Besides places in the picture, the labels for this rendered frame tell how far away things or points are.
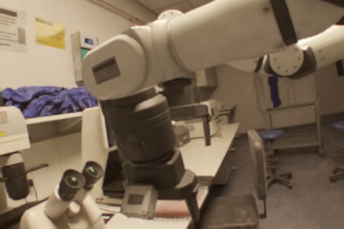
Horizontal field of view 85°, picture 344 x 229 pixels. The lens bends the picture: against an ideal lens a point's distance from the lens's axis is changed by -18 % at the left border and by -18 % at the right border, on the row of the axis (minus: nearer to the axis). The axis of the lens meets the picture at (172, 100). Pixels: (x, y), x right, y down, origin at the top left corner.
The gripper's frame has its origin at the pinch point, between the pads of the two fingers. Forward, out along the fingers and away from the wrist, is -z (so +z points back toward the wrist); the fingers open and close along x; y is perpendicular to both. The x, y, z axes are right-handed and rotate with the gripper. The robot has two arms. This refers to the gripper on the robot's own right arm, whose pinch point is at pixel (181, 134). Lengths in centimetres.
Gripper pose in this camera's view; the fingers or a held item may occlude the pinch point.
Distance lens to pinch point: 47.9
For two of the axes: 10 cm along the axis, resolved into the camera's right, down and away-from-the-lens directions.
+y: -3.8, -1.6, -9.1
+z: -0.9, -9.8, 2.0
